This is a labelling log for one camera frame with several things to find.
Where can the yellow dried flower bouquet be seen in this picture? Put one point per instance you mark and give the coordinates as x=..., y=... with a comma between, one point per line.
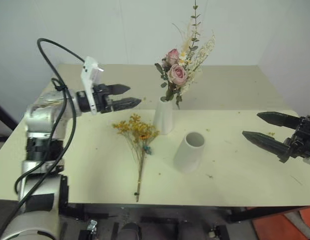
x=138, y=131

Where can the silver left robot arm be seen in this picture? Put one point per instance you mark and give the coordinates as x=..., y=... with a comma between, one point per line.
x=39, y=117

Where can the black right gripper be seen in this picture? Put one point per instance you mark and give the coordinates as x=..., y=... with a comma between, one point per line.
x=303, y=140

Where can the dark rounded shape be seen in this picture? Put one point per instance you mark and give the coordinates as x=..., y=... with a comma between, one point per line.
x=129, y=231

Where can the pink rose bouquet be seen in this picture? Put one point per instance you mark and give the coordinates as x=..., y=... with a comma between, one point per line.
x=178, y=72

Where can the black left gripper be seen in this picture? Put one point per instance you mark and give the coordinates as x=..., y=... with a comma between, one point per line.
x=101, y=100

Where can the wide white vase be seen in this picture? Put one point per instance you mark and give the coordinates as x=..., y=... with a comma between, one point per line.
x=188, y=156

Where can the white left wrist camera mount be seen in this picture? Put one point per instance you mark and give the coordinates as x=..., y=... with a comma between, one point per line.
x=88, y=75

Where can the dark slanted frame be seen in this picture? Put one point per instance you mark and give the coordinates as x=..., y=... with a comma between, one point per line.
x=4, y=117

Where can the metal caster clamp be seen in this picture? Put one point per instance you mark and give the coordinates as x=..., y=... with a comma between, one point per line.
x=91, y=225

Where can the slim white vase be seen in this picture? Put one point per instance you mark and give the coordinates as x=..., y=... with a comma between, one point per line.
x=164, y=117

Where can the orange object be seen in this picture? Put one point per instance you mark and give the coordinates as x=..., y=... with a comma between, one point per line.
x=290, y=225

